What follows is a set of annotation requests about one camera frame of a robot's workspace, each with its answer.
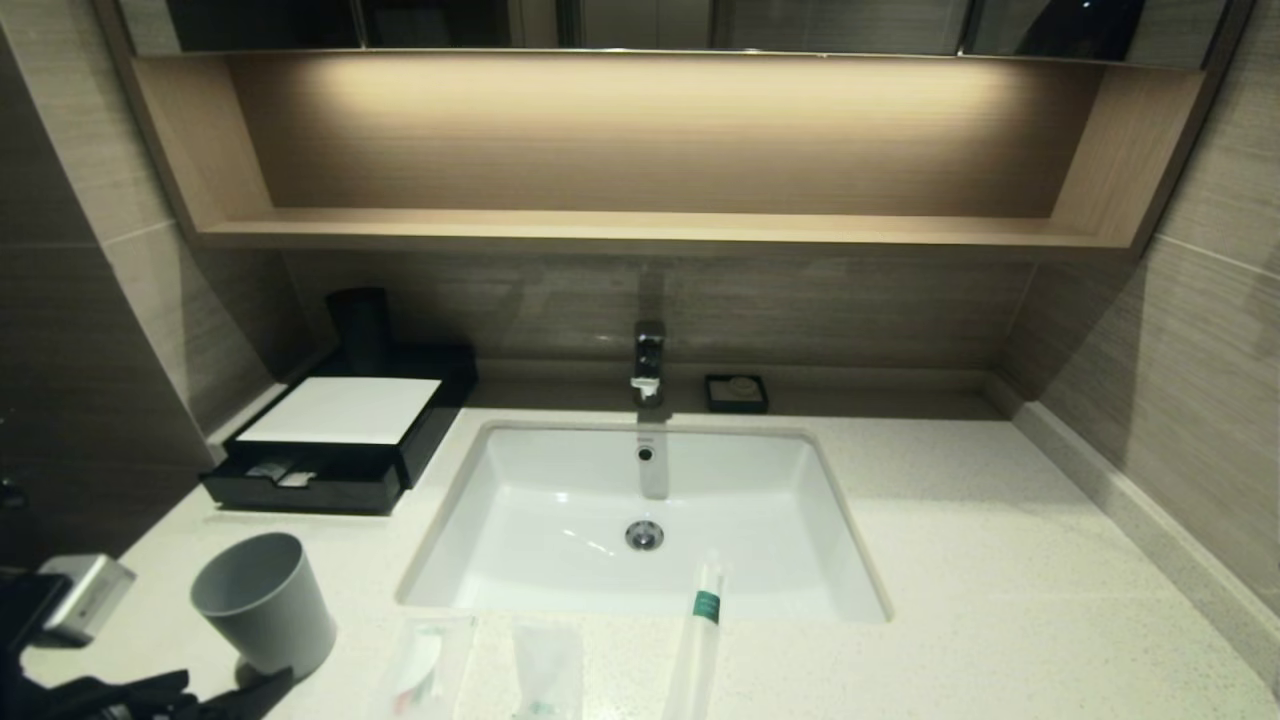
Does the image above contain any grey cup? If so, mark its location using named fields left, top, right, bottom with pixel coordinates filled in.
left=190, top=532, right=337, bottom=679

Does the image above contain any black cup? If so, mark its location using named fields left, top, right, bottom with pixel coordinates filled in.
left=327, top=288, right=393, bottom=376

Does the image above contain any clear packet with green item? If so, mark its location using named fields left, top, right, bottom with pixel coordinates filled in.
left=510, top=622, right=586, bottom=720

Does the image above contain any mirror cabinet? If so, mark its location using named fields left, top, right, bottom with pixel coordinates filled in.
left=115, top=0, right=1231, bottom=59

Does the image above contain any chrome faucet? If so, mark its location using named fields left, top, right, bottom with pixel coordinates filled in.
left=630, top=320, right=668, bottom=406

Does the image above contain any black amenity tray with drawer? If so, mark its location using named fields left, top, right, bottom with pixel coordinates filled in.
left=200, top=343, right=478, bottom=516

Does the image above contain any white sink basin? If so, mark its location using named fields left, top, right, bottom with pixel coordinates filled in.
left=397, top=420, right=891, bottom=623

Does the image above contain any long packet with green band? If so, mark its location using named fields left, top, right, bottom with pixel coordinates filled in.
left=660, top=550, right=729, bottom=720

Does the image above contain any wooden wall shelf niche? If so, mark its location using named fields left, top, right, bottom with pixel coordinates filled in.
left=95, top=50, right=1251, bottom=261

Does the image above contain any black soap dish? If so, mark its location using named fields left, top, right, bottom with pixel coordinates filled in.
left=704, top=374, right=770, bottom=414

